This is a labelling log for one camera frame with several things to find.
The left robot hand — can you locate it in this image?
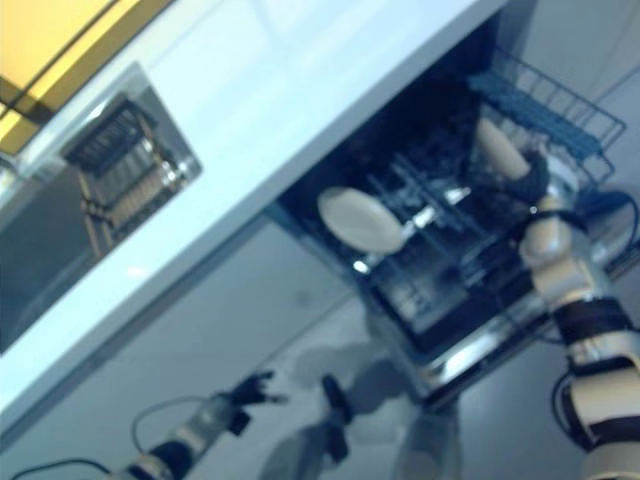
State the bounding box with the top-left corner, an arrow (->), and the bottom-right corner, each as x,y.
229,369 -> 290,410

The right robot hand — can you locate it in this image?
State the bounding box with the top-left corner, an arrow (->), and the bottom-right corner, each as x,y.
514,144 -> 556,202

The cream round plate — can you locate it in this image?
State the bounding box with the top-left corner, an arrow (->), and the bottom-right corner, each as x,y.
318,187 -> 405,257
474,119 -> 532,180

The black built-in dishwasher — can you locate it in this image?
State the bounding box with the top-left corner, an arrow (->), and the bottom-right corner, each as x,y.
273,24 -> 640,407

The narrow white cabinet door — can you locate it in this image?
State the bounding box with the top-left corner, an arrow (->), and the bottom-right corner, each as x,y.
99,218 -> 372,401

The right robot leg with foot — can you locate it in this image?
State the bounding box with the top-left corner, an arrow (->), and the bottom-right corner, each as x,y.
393,403 -> 462,480

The black dish drying rack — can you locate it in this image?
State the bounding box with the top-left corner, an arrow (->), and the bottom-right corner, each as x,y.
62,96 -> 195,252

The stainless steel sink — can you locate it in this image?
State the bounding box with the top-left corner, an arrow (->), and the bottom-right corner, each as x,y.
0,62 -> 205,355

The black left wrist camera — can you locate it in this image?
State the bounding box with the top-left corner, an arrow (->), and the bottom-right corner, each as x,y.
229,408 -> 252,437

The blue wire dishwasher basket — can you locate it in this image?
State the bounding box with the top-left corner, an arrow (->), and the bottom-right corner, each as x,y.
467,52 -> 627,187

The dark wire dishwasher plate rack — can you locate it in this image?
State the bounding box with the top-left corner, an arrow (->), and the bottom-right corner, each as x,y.
319,149 -> 552,312

